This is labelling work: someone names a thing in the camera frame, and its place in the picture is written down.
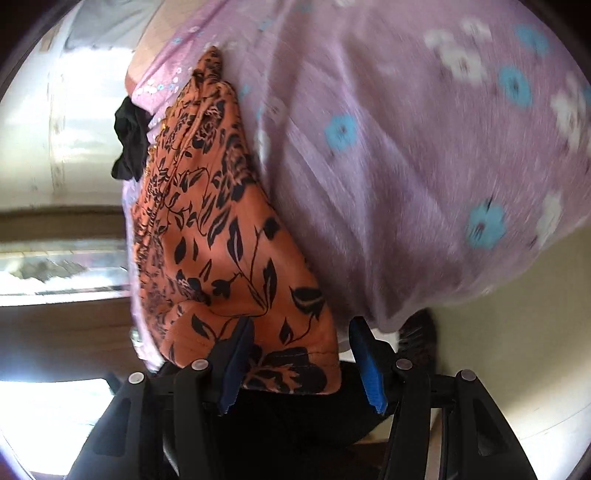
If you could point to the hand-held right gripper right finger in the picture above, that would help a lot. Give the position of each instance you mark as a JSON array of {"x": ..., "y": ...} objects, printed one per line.
[{"x": 369, "y": 369}]

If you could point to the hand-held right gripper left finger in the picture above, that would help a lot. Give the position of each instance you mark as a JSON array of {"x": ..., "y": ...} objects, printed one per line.
[{"x": 235, "y": 364}]

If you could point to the orange black floral garment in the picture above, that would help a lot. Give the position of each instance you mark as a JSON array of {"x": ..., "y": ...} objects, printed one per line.
[{"x": 231, "y": 230}]

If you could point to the purple floral bedsheet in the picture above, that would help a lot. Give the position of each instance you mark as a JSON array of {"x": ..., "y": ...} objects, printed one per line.
[{"x": 392, "y": 184}]

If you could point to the pink mattress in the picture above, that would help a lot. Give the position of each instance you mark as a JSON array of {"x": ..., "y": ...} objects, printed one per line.
[{"x": 147, "y": 60}]

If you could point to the grey cloth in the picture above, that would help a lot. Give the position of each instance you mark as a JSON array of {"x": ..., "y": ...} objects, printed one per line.
[{"x": 106, "y": 23}]

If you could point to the wooden frame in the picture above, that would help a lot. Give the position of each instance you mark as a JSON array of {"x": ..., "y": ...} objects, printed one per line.
[{"x": 55, "y": 219}]

